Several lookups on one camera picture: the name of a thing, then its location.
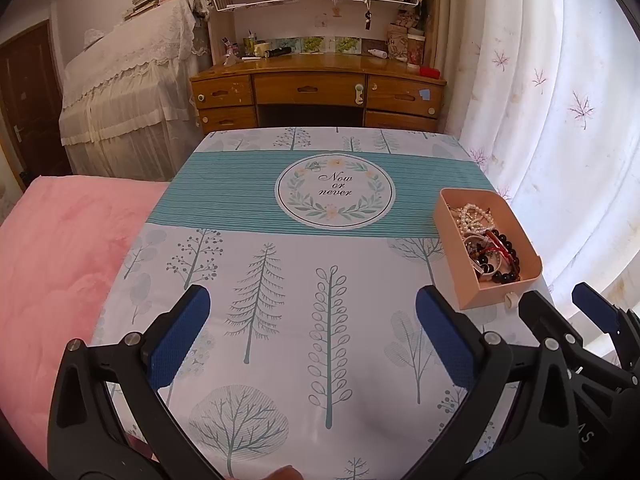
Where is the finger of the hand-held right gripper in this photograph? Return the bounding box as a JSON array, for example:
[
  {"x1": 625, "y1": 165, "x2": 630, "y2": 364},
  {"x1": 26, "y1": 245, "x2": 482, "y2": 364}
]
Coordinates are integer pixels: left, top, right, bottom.
[
  {"x1": 519, "y1": 291, "x2": 589, "y2": 356},
  {"x1": 572, "y1": 282, "x2": 640, "y2": 356}
]

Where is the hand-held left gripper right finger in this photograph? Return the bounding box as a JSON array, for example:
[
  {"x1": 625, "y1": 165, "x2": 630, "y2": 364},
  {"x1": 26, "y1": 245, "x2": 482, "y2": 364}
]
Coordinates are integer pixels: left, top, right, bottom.
[{"x1": 416, "y1": 285, "x2": 584, "y2": 480}]

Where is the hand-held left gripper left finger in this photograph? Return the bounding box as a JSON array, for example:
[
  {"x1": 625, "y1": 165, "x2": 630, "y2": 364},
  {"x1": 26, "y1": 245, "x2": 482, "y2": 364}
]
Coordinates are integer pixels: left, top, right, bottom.
[{"x1": 47, "y1": 284, "x2": 226, "y2": 480}]

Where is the pink jewelry box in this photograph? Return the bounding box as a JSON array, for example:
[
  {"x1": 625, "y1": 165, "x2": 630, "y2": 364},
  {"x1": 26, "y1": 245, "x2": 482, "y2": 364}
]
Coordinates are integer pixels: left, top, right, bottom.
[{"x1": 432, "y1": 187, "x2": 544, "y2": 311}]

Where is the red bead bracelet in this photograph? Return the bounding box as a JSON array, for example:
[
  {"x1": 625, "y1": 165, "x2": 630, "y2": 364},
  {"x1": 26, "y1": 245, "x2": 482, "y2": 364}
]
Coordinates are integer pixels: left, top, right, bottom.
[{"x1": 482, "y1": 230, "x2": 521, "y2": 266}]

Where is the long pearl necklace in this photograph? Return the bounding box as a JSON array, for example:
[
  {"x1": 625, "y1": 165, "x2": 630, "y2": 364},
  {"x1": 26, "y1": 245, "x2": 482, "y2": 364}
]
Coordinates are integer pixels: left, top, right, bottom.
[{"x1": 447, "y1": 203, "x2": 496, "y2": 227}]

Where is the person's left hand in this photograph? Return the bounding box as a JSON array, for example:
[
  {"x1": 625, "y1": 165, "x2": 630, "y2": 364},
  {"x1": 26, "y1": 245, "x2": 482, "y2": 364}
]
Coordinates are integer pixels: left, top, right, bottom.
[{"x1": 262, "y1": 465, "x2": 306, "y2": 480}]

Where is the tree-print tablecloth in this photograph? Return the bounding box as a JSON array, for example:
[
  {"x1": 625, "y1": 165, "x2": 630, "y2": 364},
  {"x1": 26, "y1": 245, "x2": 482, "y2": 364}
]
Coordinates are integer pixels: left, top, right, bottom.
[{"x1": 92, "y1": 127, "x2": 566, "y2": 480}]

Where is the pink blanket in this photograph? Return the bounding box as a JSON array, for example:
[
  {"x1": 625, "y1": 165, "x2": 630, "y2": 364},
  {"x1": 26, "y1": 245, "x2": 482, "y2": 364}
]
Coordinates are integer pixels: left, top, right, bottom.
[{"x1": 0, "y1": 175, "x2": 171, "y2": 480}]

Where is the white leaf-print curtain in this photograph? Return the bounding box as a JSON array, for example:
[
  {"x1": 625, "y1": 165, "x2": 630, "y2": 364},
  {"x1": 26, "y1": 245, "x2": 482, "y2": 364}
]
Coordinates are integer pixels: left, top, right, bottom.
[{"x1": 434, "y1": 0, "x2": 640, "y2": 361}]

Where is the lace-covered piano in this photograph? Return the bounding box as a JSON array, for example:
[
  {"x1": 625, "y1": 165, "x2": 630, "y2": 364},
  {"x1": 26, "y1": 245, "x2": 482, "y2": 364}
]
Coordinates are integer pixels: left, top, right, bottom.
[{"x1": 59, "y1": 0, "x2": 212, "y2": 182}]

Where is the brown wooden door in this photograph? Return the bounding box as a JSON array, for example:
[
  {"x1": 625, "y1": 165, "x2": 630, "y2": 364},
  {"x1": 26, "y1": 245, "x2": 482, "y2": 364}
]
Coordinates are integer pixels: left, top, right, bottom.
[{"x1": 0, "y1": 20, "x2": 74, "y2": 192}]

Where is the wooden desk with drawers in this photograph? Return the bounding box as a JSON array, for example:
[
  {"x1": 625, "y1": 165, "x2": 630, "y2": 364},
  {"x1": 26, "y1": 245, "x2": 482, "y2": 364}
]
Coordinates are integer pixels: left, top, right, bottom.
[{"x1": 190, "y1": 52, "x2": 447, "y2": 135}]

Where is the red label jar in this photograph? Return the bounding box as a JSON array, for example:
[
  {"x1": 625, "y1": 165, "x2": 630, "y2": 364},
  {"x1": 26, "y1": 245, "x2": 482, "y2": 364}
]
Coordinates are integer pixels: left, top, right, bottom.
[{"x1": 407, "y1": 34, "x2": 426, "y2": 69}]

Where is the brown patterned bag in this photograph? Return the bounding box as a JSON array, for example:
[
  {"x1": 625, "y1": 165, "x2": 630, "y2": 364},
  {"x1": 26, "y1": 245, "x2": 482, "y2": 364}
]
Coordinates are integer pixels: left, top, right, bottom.
[{"x1": 385, "y1": 22, "x2": 412, "y2": 62}]

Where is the row of green picture cards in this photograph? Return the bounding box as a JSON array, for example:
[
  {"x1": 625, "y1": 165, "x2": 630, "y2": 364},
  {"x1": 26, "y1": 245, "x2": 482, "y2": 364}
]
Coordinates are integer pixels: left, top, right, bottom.
[{"x1": 270, "y1": 36, "x2": 362, "y2": 55}]

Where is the wooden bookshelf hutch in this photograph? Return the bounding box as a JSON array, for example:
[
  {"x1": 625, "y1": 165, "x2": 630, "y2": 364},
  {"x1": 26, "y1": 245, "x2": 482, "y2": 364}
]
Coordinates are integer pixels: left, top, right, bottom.
[{"x1": 202, "y1": 0, "x2": 442, "y2": 68}]

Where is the stack of books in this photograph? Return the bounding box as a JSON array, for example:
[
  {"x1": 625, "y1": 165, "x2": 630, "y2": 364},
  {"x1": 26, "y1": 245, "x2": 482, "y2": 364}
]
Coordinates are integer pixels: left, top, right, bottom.
[{"x1": 122, "y1": 0, "x2": 193, "y2": 22}]

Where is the dark bead bracelet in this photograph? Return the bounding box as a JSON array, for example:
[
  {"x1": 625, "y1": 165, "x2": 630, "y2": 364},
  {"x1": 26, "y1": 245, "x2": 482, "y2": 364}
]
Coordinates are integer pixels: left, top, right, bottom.
[{"x1": 474, "y1": 232, "x2": 524, "y2": 287}]

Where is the white bracelet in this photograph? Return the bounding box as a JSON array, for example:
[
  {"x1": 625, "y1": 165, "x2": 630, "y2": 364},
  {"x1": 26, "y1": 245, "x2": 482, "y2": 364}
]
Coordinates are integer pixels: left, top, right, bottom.
[{"x1": 464, "y1": 237, "x2": 493, "y2": 279}]

